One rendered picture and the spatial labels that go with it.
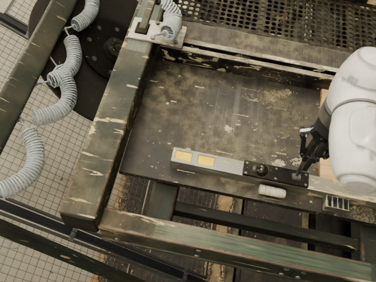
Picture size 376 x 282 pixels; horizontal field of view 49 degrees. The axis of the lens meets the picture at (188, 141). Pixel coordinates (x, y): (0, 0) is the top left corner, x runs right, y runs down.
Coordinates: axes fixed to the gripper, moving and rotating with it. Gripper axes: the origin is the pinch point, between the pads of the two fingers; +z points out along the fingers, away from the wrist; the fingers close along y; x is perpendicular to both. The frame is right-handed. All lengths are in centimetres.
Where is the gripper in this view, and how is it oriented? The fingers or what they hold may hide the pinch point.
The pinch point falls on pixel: (308, 160)
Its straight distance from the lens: 120.1
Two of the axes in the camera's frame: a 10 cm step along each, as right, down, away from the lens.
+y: 9.8, 2.0, -0.3
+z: -0.8, 5.2, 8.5
